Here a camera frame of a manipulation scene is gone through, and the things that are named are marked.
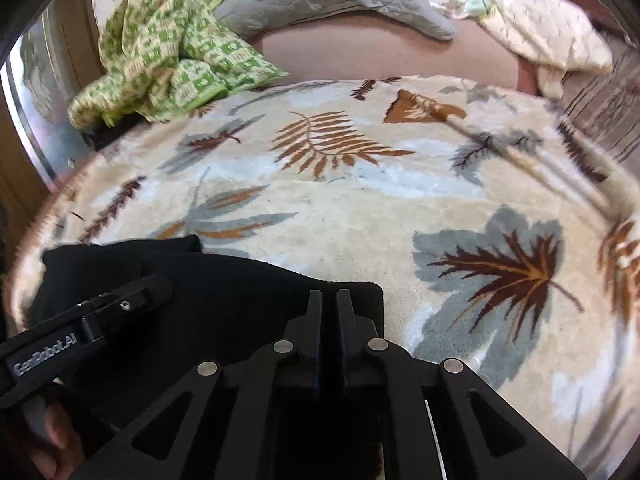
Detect pink bed sheet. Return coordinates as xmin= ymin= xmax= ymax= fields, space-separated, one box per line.
xmin=250 ymin=12 xmax=538 ymax=96

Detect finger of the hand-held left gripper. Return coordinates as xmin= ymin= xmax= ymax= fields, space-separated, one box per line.
xmin=75 ymin=272 xmax=174 ymax=346

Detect patterned glass door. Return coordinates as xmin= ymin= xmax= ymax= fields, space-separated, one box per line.
xmin=0 ymin=10 xmax=88 ymax=186

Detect leaf printed blanket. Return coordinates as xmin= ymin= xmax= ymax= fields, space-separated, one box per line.
xmin=5 ymin=75 xmax=640 ymax=480

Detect cream floral cloth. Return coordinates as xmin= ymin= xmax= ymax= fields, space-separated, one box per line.
xmin=477 ymin=0 xmax=616 ymax=101

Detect small pale green cloth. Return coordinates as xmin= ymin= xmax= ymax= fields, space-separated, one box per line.
xmin=440 ymin=0 xmax=496 ymax=23

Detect person's left hand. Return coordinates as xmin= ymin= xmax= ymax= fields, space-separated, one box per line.
xmin=22 ymin=385 xmax=88 ymax=473

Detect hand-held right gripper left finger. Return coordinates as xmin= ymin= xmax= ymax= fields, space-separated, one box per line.
xmin=75 ymin=289 xmax=325 ymax=480

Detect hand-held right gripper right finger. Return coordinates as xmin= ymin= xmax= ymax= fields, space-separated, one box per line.
xmin=335 ymin=289 xmax=588 ymax=480

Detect black pants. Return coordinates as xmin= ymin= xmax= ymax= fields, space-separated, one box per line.
xmin=30 ymin=234 xmax=385 ymax=461

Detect brown striped bed sheet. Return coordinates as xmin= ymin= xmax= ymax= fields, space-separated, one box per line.
xmin=560 ymin=35 xmax=640 ymax=161

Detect green checkered blanket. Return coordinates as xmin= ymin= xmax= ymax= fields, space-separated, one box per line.
xmin=67 ymin=0 xmax=290 ymax=128

